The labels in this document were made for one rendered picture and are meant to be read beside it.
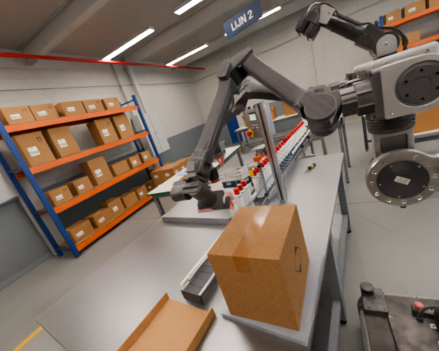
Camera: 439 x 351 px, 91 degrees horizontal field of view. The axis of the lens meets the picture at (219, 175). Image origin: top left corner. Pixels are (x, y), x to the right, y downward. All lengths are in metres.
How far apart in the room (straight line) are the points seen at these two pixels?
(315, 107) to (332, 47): 8.26
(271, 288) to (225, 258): 0.16
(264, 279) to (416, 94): 0.59
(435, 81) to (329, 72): 8.19
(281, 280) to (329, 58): 8.44
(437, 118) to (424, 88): 2.10
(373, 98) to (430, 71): 0.11
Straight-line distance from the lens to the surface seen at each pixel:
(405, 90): 0.66
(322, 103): 0.63
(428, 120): 2.74
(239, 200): 1.27
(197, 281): 1.05
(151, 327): 1.07
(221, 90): 0.83
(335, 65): 8.84
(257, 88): 1.07
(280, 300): 0.75
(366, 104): 0.65
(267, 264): 0.66
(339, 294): 1.69
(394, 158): 0.91
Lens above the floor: 1.53
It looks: 16 degrees down
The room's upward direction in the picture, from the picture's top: 18 degrees counter-clockwise
